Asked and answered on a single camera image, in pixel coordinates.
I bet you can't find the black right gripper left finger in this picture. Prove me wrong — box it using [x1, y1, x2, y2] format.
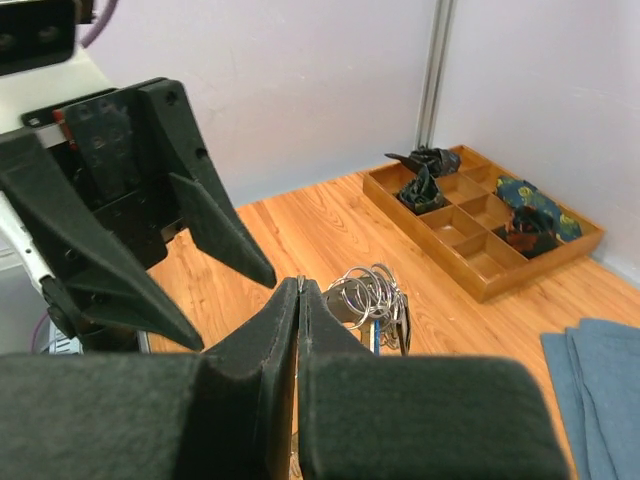
[1, 278, 299, 479]

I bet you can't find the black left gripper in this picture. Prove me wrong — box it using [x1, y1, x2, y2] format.
[1, 79, 277, 351]

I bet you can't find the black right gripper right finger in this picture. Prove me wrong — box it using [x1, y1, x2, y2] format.
[298, 280, 570, 479]

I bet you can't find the metal disc with keyrings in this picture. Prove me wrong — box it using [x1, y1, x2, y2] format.
[322, 263, 412, 356]

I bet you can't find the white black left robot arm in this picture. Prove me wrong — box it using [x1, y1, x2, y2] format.
[1, 52, 276, 352]

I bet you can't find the wooden compartment tray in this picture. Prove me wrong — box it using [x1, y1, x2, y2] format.
[363, 145, 604, 303]

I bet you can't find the dark rolled cloth middle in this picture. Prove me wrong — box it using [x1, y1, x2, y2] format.
[396, 166, 446, 215]

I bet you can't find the dark rolled cloth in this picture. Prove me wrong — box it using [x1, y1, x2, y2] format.
[493, 206, 561, 259]
[396, 166, 446, 215]
[384, 146, 461, 178]

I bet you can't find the folded blue cloth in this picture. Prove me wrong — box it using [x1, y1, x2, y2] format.
[540, 318, 639, 479]

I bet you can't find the dark rolled cloth right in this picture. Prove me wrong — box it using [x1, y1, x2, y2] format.
[493, 206, 561, 259]

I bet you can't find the dark rolled cloth left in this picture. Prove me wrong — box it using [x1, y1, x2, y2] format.
[384, 146, 461, 178]

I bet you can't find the blue yellow patterned cloth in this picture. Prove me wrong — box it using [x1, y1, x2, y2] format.
[495, 175, 583, 242]

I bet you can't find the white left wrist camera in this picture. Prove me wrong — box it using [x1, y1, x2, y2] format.
[0, 0, 95, 76]

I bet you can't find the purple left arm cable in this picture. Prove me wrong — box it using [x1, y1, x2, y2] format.
[79, 0, 121, 49]

